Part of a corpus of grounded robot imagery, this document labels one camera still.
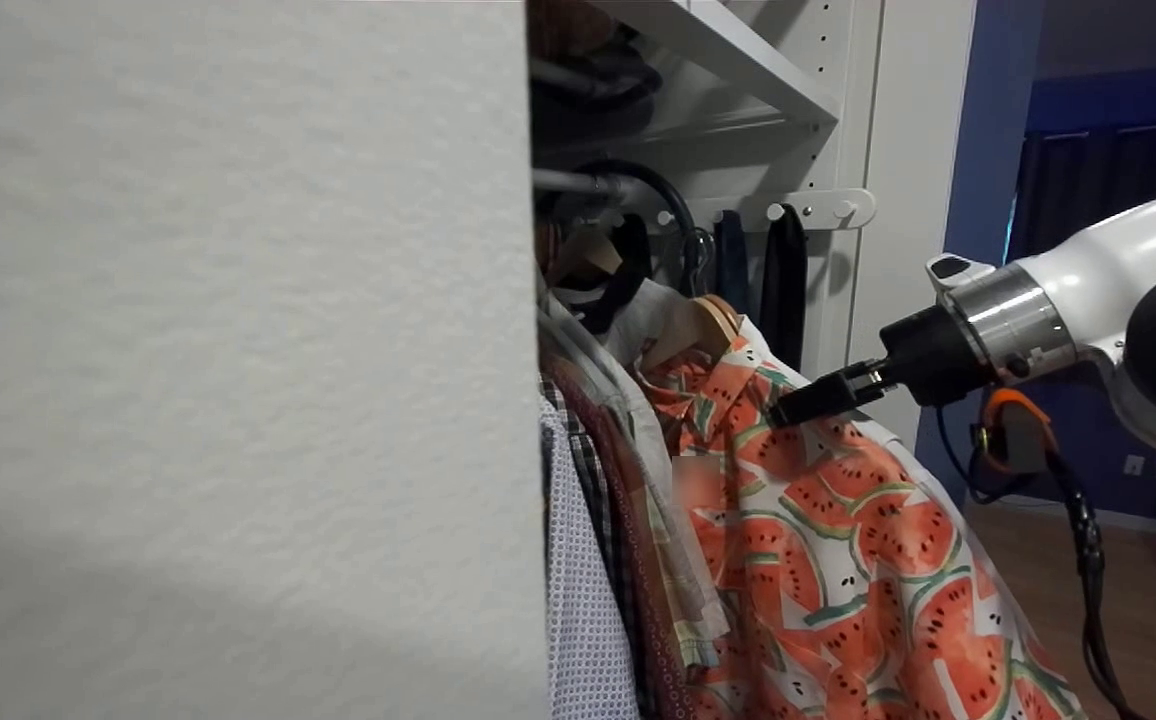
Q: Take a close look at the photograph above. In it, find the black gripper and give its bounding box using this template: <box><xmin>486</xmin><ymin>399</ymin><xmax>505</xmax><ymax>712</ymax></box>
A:
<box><xmin>767</xmin><ymin>305</ymin><xmax>992</xmax><ymax>426</ymax></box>

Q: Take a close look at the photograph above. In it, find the wooden clothes hanger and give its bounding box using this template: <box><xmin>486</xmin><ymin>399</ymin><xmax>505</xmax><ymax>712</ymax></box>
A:
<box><xmin>645</xmin><ymin>297</ymin><xmax>741</xmax><ymax>365</ymax></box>

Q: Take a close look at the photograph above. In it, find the orange watermelon print shirt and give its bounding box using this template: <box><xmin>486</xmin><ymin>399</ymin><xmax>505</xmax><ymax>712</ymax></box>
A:
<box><xmin>653</xmin><ymin>316</ymin><xmax>1086</xmax><ymax>720</ymax></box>

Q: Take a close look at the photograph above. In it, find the white shirt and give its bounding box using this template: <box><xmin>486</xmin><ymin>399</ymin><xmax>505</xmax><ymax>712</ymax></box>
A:
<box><xmin>534</xmin><ymin>280</ymin><xmax>718</xmax><ymax>404</ymax></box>

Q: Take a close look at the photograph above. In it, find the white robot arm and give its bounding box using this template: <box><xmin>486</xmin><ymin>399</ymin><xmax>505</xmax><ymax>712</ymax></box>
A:
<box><xmin>772</xmin><ymin>201</ymin><xmax>1156</xmax><ymax>449</ymax></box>

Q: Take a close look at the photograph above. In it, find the dark plaid hanging shirt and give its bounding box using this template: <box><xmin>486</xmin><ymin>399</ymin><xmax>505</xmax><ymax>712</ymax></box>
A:
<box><xmin>534</xmin><ymin>297</ymin><xmax>728</xmax><ymax>720</ymax></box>

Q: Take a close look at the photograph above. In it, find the white closet shelf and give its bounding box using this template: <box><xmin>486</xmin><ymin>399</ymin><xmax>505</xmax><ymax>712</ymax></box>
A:
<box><xmin>529</xmin><ymin>0</ymin><xmax>843</xmax><ymax>173</ymax></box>

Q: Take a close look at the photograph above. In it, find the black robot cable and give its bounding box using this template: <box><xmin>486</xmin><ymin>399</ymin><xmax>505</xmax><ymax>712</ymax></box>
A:
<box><xmin>933</xmin><ymin>384</ymin><xmax>1146</xmax><ymax>720</ymax></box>

